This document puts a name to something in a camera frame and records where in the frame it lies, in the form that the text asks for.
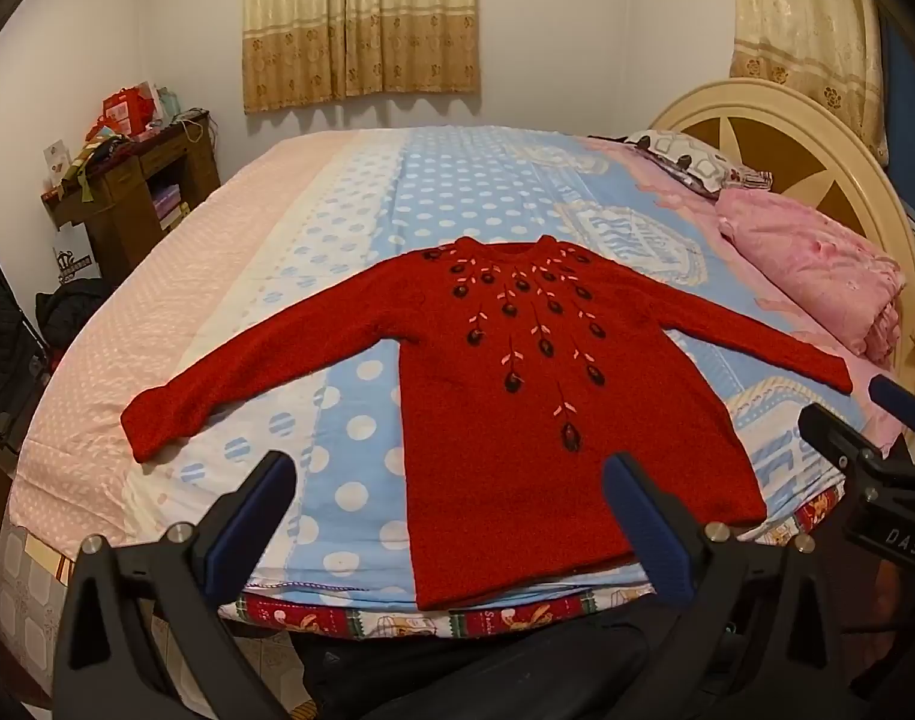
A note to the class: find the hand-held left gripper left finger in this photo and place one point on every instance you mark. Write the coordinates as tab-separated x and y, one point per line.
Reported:
251	525

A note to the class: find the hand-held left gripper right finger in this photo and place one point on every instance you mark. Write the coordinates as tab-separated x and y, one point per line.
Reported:
645	525

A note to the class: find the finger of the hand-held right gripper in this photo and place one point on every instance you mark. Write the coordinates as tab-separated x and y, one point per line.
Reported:
836	435
903	401

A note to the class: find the red knitted sweater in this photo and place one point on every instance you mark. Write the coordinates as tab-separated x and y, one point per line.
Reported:
465	465

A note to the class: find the pink folded quilt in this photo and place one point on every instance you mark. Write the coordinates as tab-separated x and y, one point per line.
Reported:
802	262

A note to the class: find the person's dark clothing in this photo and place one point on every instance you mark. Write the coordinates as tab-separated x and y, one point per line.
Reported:
465	675

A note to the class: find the pink dotted bed sheet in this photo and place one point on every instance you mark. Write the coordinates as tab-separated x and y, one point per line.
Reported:
165	300

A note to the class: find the dark clothing pile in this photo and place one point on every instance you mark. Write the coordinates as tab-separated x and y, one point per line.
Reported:
71	307

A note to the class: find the cream wooden headboard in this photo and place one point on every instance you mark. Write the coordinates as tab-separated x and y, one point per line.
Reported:
802	127

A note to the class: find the black quilted suitcase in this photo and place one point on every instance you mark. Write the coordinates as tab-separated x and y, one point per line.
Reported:
7	330

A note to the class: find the white paper bag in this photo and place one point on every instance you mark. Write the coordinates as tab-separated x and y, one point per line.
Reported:
75	262

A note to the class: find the white patterned pillow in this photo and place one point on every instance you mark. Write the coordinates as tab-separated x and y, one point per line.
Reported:
682	154

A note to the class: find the stack of pink books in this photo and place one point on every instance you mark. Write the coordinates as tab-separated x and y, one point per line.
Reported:
168	206

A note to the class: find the brown wooden desk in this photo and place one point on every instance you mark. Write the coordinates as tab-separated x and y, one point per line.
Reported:
127	217

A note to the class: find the blue polka-dot blanket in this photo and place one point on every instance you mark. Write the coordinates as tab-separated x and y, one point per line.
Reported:
457	187

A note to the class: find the white card box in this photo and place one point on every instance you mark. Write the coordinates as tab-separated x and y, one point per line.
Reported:
57	161

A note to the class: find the pale green paper bag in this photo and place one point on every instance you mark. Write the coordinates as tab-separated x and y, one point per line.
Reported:
167	103

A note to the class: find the red gift box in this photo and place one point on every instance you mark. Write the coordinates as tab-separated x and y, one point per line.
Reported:
123	112

